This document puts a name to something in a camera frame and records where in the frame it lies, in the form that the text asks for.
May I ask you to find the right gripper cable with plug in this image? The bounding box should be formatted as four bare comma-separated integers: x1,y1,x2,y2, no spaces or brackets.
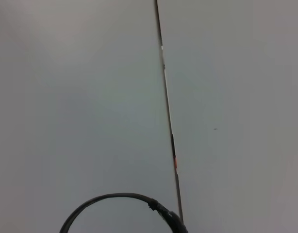
59,192,189,233

